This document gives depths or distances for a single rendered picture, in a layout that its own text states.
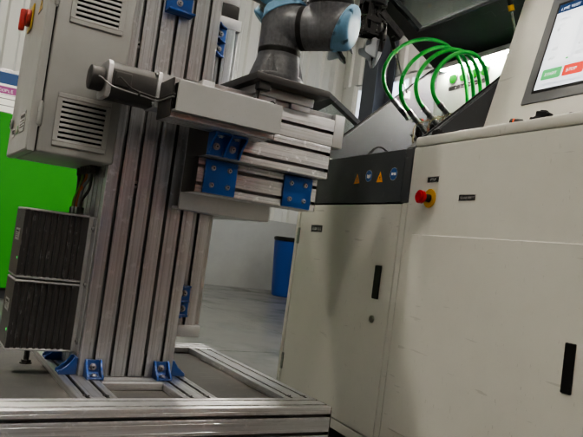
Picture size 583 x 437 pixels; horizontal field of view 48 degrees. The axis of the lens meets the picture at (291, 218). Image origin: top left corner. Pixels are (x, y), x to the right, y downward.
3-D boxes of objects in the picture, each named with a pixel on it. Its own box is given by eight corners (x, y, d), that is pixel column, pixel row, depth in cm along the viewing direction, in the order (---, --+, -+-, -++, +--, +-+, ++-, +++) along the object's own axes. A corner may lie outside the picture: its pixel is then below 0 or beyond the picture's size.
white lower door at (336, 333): (276, 385, 244) (300, 205, 247) (282, 385, 245) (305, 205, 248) (370, 440, 186) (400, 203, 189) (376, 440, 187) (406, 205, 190)
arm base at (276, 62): (263, 75, 166) (268, 37, 166) (237, 85, 179) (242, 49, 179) (312, 90, 173) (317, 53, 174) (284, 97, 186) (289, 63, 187)
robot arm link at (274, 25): (268, 58, 184) (274, 11, 185) (312, 59, 179) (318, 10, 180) (250, 44, 173) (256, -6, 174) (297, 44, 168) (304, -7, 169)
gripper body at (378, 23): (351, 37, 209) (357, 1, 210) (374, 44, 213) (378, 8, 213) (364, 31, 202) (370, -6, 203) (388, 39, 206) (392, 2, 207)
